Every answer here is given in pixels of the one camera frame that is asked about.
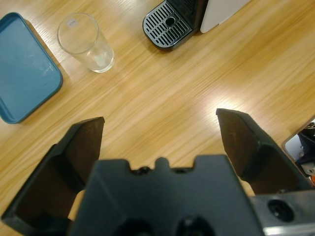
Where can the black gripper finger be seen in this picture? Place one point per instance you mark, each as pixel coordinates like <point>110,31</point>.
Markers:
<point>49,177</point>
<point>261,162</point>

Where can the clear drinking glass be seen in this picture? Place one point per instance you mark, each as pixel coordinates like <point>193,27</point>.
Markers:
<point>98,59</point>

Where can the white capsule coffee machine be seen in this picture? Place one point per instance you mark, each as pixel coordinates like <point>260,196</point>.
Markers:
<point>167,29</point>

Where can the teal plastic tray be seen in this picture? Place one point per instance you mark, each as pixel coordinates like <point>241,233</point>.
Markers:
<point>24,73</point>

